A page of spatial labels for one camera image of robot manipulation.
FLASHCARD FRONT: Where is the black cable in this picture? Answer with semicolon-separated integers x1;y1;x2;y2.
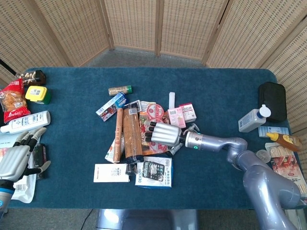
80;208;94;230

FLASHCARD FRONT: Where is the white orange drink carton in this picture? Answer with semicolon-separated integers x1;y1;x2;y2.
105;136;125;163

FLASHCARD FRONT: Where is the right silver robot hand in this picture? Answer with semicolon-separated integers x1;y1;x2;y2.
143;121;188;147

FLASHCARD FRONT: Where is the white flat box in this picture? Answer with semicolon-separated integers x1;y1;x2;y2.
93;163;130;183

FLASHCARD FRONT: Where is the white lotion bottle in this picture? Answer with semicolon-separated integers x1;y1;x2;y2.
0;110;51;135

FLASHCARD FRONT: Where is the brown noodle packet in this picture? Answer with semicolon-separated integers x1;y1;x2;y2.
122;107;144;163

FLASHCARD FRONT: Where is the light blue flat box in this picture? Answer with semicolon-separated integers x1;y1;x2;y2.
258;126;290;138

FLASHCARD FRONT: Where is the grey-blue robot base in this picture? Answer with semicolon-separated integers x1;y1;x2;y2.
95;208;199;230

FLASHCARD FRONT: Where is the small dark packet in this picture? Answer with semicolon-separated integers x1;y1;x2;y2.
128;100;142;112

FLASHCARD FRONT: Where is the pink carton box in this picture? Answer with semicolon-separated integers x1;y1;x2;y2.
167;107;187;129

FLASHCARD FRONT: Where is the honey bottle with yellow cap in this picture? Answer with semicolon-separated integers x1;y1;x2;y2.
266;132;303;152

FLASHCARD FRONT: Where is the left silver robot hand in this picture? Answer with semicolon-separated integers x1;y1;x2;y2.
0;127;52;184

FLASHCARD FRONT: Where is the dark pump bottle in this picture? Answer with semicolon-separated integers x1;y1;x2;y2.
167;123;201;156

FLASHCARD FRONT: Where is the green container with yellow lid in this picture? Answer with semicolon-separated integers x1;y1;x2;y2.
25;85;52;105

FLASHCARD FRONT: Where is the small black box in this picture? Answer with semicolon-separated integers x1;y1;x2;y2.
126;163;138;175

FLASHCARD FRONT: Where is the white printed paper sheet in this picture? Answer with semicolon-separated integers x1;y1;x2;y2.
0;129;36;168

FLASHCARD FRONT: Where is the red snack bag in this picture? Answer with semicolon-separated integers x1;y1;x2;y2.
0;78;31;124

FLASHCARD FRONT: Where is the nut jar with dark lid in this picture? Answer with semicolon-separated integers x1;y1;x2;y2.
15;69;47;86

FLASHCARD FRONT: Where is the blue table cloth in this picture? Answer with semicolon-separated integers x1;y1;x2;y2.
9;67;295;210

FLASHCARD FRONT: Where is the black zip case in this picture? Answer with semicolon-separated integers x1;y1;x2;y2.
258;81;288;123

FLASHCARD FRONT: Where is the white blue organiser package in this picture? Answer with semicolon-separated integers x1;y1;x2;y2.
135;157;173;189

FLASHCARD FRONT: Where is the skewer pack with food picture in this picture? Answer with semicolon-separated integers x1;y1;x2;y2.
265;143;307;195

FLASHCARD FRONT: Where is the white red small box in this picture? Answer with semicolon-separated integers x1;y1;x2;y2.
179;103;197;124

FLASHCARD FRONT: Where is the spice bottle with green cap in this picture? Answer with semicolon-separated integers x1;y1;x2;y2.
107;85;133;96

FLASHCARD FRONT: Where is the long red-brown sausage stick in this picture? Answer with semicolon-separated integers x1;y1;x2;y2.
112;108;124;164

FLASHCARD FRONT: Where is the blue white toothpaste box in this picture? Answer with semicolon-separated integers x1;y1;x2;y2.
95;92;128;122

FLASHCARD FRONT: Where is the white bottle with blue collar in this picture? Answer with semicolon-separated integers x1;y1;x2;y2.
238;104;272;133

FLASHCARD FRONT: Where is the black red device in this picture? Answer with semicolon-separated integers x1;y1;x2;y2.
33;143;47;180

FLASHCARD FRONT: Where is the white pouch with barcode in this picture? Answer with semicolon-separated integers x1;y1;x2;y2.
11;158;37;204

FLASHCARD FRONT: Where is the woven bamboo folding screen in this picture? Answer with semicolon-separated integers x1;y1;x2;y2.
0;0;307;173

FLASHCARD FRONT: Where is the black pole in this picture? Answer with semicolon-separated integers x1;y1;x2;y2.
0;58;19;75

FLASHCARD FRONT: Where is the orange snack packet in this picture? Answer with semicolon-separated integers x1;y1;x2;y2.
138;111;170;156

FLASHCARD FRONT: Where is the white plastic tube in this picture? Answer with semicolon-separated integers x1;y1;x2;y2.
169;92;177;110

